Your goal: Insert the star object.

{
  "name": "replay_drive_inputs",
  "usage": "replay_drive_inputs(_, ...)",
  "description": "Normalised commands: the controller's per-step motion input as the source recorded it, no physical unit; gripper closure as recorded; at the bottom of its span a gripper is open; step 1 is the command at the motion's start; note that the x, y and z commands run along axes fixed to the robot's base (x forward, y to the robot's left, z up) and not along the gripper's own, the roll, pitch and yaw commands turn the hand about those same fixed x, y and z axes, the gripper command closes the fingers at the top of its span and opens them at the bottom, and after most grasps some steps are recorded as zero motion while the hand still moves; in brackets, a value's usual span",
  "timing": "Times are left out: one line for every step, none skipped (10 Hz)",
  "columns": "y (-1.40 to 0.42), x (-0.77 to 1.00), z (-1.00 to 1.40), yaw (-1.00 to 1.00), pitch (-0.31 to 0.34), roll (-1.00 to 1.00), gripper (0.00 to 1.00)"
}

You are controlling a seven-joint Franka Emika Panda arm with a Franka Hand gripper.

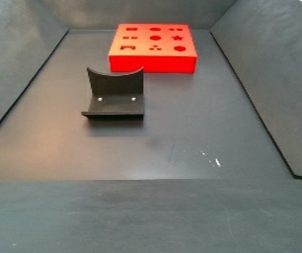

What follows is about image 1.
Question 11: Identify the black curved holder bracket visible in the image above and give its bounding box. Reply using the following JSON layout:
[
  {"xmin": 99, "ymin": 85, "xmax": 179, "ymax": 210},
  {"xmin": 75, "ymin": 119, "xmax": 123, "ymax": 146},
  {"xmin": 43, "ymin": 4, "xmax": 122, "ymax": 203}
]
[{"xmin": 82, "ymin": 68, "xmax": 146, "ymax": 119}]

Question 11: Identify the red shape sorter box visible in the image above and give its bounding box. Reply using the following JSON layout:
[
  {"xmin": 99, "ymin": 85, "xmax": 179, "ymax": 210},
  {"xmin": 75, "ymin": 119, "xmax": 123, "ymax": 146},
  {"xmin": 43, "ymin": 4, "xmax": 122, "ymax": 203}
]
[{"xmin": 108, "ymin": 24, "xmax": 198, "ymax": 74}]

